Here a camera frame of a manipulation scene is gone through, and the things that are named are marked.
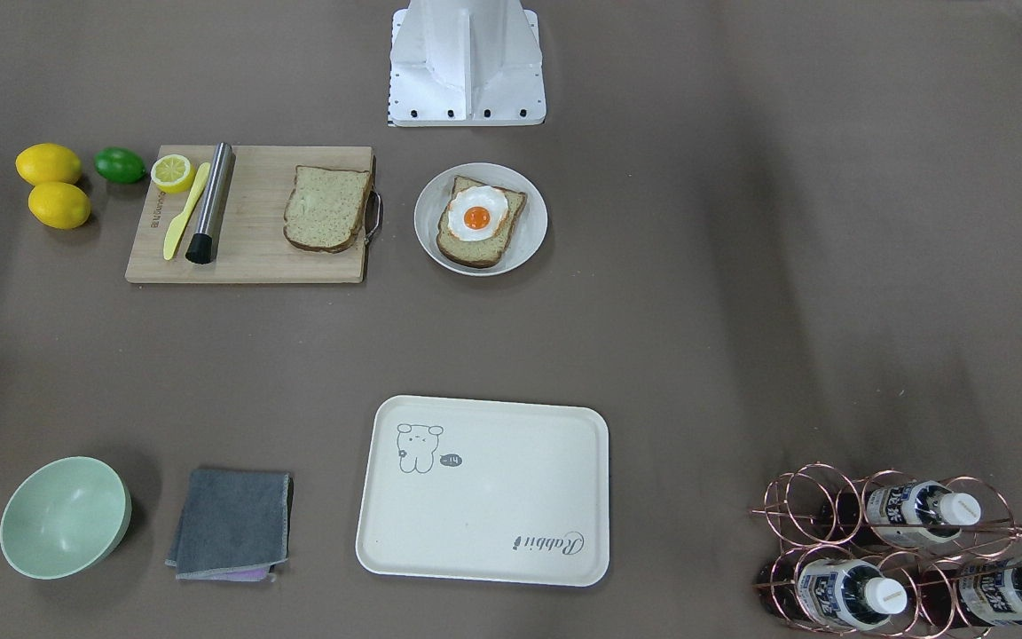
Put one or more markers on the white round plate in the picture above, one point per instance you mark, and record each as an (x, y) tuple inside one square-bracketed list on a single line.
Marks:
[(528, 235)]

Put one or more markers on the bread slice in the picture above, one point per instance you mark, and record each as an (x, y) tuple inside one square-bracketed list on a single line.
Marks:
[(480, 254), (326, 209)]

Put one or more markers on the cream rabbit tray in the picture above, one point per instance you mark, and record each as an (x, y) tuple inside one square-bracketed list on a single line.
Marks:
[(481, 490)]

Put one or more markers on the bread slice on plate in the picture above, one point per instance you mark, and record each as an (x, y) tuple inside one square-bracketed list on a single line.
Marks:
[(480, 254)]

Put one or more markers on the fried egg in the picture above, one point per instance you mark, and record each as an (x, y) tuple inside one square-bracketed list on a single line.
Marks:
[(476, 213)]

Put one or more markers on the wooden cutting board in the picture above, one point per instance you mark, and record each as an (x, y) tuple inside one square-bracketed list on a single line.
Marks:
[(250, 246)]

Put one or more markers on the steel muddler black tip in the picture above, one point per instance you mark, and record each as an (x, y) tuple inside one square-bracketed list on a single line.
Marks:
[(202, 247)]

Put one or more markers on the grey folded cloth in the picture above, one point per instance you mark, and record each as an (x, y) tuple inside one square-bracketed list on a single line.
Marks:
[(234, 525)]

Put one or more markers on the yellow plastic knife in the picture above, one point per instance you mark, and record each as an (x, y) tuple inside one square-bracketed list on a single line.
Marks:
[(177, 226)]

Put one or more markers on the half lemon slice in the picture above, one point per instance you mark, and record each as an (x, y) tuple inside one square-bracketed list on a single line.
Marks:
[(173, 173)]

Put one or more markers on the green lime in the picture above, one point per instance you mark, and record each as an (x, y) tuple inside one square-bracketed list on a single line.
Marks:
[(119, 165)]

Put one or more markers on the bottle top white cap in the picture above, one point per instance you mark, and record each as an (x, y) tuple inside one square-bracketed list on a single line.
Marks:
[(919, 514)]

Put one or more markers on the yellow lemon lower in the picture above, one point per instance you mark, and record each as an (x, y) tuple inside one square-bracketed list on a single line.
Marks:
[(59, 205)]

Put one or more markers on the yellow lemon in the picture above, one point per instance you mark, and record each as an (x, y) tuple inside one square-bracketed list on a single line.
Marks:
[(49, 162), (59, 205)]

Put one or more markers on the green bowl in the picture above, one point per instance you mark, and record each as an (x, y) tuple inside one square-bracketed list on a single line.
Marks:
[(65, 518)]

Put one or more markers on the yellow lemon upper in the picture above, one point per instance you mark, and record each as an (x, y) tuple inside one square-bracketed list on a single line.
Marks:
[(49, 162)]

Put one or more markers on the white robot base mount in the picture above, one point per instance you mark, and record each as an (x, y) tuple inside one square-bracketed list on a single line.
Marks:
[(465, 64)]

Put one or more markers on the copper wire bottle rack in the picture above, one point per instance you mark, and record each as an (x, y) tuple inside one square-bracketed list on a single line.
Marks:
[(792, 501)]

